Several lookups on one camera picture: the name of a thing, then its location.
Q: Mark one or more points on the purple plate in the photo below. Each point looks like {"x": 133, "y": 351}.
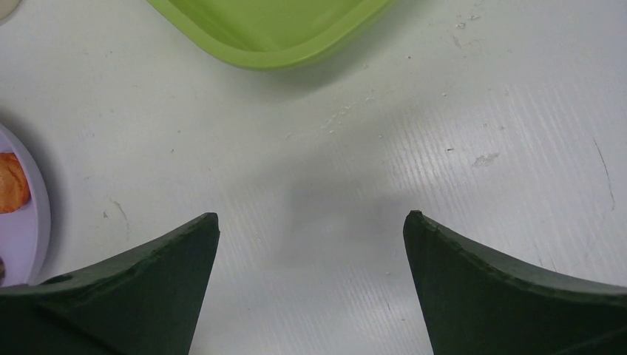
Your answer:
{"x": 25, "y": 234}

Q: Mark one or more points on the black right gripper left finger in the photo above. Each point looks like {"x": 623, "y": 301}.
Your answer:
{"x": 146, "y": 300}

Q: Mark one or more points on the green plastic tub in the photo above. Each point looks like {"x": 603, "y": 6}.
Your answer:
{"x": 271, "y": 35}

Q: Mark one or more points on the cream plastic bin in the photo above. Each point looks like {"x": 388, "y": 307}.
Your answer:
{"x": 7, "y": 7}

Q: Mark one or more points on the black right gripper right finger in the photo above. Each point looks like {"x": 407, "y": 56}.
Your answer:
{"x": 477, "y": 300}

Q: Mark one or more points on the orange chicken drumstick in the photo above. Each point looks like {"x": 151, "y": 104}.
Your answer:
{"x": 15, "y": 191}

